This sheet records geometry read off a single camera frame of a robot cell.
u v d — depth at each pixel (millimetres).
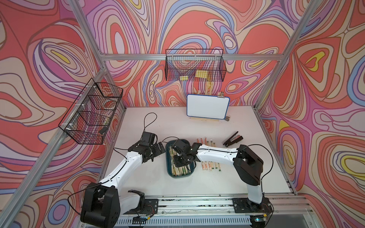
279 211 725
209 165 883
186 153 651
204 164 885
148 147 637
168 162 872
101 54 863
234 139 984
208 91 933
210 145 967
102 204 397
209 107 986
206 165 883
